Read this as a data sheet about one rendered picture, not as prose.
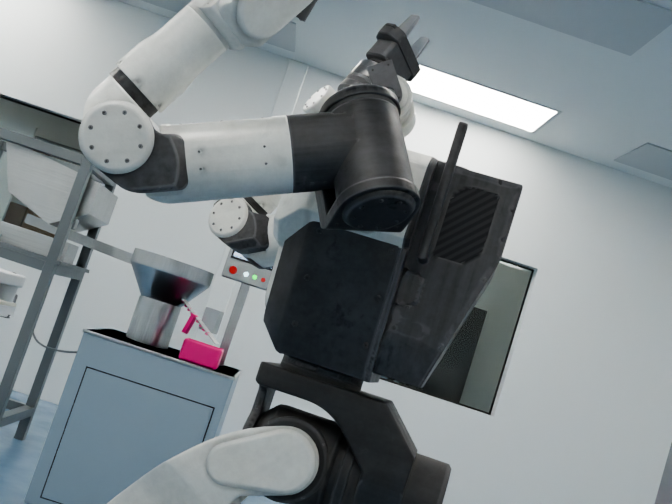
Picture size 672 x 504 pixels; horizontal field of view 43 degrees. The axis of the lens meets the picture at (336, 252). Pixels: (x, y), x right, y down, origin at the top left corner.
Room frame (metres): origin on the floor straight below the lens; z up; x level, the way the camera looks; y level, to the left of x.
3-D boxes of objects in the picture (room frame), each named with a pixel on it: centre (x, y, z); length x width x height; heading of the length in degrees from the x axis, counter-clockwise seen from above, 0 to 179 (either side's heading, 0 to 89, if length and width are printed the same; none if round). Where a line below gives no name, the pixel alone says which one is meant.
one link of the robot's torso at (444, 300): (1.18, -0.07, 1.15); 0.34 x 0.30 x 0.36; 170
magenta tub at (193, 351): (3.47, 0.39, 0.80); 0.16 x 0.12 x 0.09; 92
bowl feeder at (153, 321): (3.72, 0.59, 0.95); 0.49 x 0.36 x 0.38; 92
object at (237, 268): (3.81, 0.34, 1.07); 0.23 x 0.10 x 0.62; 92
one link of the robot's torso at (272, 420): (1.19, -0.04, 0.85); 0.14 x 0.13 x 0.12; 170
